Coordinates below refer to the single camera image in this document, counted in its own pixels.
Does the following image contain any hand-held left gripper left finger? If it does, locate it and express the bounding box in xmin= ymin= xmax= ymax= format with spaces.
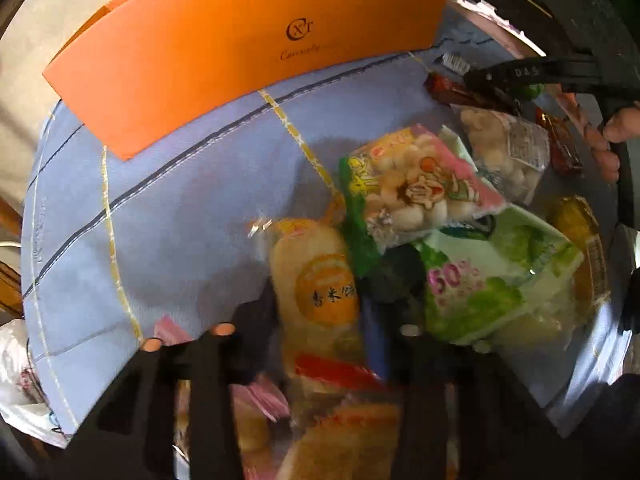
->
xmin=50 ymin=284 xmax=279 ymax=480

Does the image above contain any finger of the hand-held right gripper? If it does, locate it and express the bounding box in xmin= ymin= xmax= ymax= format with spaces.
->
xmin=464 ymin=56 xmax=603 ymax=95

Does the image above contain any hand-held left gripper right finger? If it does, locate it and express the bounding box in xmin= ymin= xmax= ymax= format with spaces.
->
xmin=360 ymin=294 xmax=567 ymax=480

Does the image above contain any yellow rice cracker packet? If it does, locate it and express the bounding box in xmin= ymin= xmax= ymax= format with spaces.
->
xmin=250 ymin=216 xmax=392 ymax=402

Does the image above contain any person's right hand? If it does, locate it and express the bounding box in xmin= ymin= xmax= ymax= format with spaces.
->
xmin=582 ymin=106 xmax=640 ymax=184

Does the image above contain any pink wrapper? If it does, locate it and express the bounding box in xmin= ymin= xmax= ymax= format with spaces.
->
xmin=152 ymin=314 xmax=291 ymax=423

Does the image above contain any red snack packet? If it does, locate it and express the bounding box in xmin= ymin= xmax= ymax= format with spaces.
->
xmin=534 ymin=107 xmax=584 ymax=176

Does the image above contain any clear packet of white balls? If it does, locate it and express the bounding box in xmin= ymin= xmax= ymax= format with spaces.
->
xmin=450 ymin=104 xmax=551 ymax=206

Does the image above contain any red brown snack bar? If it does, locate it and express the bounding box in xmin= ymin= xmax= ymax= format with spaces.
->
xmin=425 ymin=72 xmax=522 ymax=114

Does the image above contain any orange cracker packet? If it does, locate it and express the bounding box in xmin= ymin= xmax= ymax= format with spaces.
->
xmin=234 ymin=395 xmax=407 ymax=480

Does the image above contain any green white snack packet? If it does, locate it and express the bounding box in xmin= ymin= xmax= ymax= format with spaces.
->
xmin=412 ymin=204 xmax=586 ymax=347

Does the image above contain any blue striped tablecloth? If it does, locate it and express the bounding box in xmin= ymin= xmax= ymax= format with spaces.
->
xmin=20 ymin=0 xmax=636 ymax=442

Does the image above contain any pink green puffed-ball snack packet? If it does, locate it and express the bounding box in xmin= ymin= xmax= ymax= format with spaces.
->
xmin=338 ymin=124 xmax=507 ymax=262

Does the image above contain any yellow snack packet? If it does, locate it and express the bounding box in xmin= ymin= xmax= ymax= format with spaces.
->
xmin=547 ymin=195 xmax=612 ymax=322

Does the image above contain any white plastic bag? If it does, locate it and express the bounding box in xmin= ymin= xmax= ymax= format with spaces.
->
xmin=0 ymin=317 xmax=69 ymax=449

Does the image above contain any wooden chair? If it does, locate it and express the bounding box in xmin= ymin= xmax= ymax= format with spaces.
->
xmin=0 ymin=195 xmax=24 ymax=322

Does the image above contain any orange cardboard box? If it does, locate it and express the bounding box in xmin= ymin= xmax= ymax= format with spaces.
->
xmin=42 ymin=0 xmax=457 ymax=161

